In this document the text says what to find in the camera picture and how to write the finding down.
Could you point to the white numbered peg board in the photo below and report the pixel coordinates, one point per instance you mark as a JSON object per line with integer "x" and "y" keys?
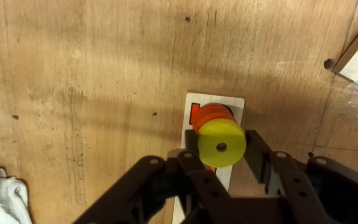
{"x": 238, "y": 103}

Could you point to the white paper pad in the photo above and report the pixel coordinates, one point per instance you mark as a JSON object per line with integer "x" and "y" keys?
{"x": 1, "y": 199}

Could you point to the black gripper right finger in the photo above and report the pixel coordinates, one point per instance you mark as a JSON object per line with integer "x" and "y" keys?
{"x": 259, "y": 157}

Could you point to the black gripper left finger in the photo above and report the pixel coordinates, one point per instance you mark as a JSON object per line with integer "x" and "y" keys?
{"x": 191, "y": 143}

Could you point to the yellow-green round block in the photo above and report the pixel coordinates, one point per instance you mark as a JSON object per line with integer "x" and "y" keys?
{"x": 223, "y": 140}

